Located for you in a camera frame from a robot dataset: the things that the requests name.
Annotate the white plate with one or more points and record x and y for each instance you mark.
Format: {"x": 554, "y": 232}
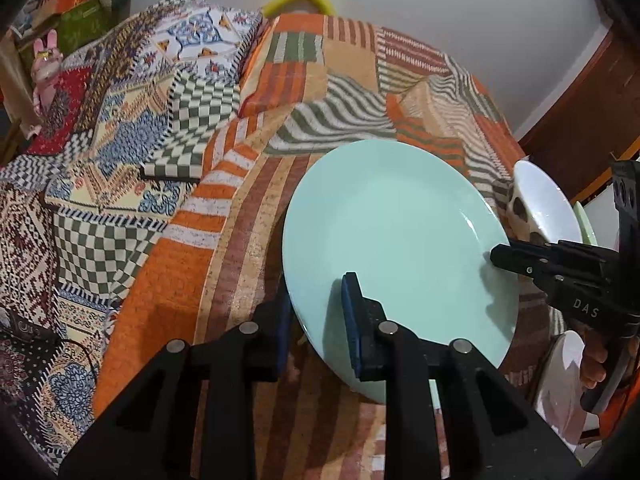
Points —
{"x": 557, "y": 399}

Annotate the orange striped patchwork blanket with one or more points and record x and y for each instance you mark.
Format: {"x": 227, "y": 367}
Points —
{"x": 314, "y": 82}

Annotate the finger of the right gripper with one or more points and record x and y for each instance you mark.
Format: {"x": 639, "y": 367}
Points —
{"x": 540, "y": 259}

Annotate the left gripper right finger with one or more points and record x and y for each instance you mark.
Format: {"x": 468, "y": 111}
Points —
{"x": 373, "y": 340}

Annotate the brown wooden door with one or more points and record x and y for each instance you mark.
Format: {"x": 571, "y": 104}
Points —
{"x": 595, "y": 121}

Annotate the green cardboard box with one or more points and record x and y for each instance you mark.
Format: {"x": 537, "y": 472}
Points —
{"x": 84, "y": 23}

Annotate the yellow foam tube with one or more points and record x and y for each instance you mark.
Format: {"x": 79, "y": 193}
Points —
{"x": 276, "y": 7}

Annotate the pink rabbit figurine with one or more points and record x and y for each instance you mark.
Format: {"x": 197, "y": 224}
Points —
{"x": 45, "y": 71}

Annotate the mint green plate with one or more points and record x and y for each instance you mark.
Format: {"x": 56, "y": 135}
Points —
{"x": 418, "y": 236}

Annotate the mint green bowl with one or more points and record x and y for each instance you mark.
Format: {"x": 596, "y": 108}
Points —
{"x": 586, "y": 229}

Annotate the person's right hand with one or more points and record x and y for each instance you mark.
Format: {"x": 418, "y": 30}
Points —
{"x": 594, "y": 355}

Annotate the white bowl with dark spots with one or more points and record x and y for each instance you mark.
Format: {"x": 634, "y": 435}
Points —
{"x": 538, "y": 210}

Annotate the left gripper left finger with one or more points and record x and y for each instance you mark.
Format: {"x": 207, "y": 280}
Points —
{"x": 259, "y": 346}

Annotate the checkered patterned quilt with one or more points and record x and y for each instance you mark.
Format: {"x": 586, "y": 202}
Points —
{"x": 119, "y": 154}

